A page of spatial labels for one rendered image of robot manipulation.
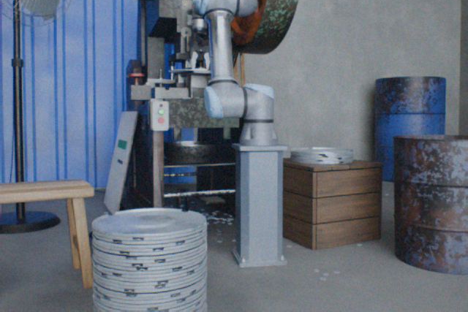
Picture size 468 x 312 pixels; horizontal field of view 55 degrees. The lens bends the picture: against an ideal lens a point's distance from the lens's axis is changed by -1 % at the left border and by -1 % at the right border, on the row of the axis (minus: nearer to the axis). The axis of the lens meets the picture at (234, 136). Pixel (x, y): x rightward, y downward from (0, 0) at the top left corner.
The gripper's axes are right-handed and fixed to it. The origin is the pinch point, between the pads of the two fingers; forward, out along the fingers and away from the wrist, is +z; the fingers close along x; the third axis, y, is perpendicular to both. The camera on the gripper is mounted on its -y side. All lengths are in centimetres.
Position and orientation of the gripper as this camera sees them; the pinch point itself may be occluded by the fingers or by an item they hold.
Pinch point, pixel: (200, 68)
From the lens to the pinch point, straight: 231.1
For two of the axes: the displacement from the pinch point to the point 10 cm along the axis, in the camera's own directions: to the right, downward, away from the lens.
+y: -3.8, -0.4, 9.3
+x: -9.3, 0.0, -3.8
